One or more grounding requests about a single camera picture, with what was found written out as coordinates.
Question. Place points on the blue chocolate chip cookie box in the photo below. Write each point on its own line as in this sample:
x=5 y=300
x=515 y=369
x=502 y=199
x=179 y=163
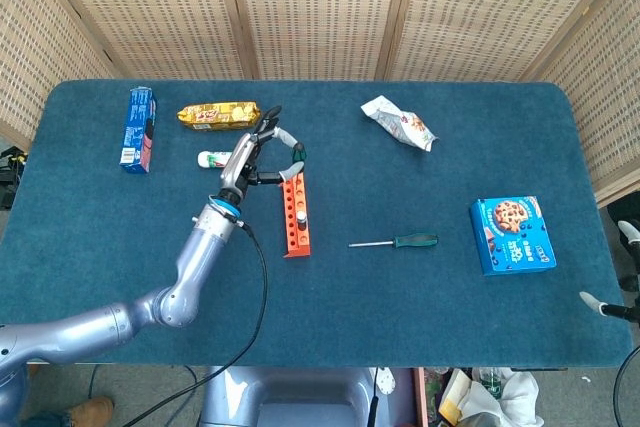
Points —
x=512 y=237

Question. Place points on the long blue cookie box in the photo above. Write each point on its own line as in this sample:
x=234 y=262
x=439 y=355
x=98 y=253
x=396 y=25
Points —
x=137 y=132

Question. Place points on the woven wicker folding screen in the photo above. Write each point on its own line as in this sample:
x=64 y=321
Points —
x=320 y=7

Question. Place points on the blue felt table cover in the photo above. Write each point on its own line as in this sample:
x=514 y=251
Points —
x=400 y=307

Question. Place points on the orange tool holder rack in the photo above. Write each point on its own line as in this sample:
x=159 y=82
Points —
x=299 y=243

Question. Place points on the crumpled white snack bag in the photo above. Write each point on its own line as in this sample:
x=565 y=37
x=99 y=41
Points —
x=400 y=123

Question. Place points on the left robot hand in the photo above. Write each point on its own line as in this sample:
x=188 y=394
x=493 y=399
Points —
x=240 y=162

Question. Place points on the white plastic bag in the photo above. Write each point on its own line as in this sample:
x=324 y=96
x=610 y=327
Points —
x=515 y=397

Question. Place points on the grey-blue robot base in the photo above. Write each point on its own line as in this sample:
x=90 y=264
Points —
x=300 y=397

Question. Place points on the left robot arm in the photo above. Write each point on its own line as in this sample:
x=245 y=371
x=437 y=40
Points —
x=200 y=262

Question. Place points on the white perforated plate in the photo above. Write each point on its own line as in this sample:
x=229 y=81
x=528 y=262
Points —
x=386 y=381

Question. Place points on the small white bottle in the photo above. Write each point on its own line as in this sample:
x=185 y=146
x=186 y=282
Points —
x=210 y=159

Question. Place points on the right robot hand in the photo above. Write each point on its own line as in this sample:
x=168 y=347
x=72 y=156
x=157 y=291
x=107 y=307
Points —
x=622 y=311

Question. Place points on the large green-black screwdriver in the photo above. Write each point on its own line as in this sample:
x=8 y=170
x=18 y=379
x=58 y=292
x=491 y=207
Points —
x=415 y=240

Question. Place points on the yellow cardboard box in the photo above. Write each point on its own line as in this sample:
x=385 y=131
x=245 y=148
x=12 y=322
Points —
x=450 y=402

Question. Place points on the gold biscuit packet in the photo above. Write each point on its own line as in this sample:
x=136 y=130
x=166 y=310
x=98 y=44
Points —
x=220 y=116

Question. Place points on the brown shoe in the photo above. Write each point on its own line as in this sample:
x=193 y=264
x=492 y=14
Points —
x=92 y=409

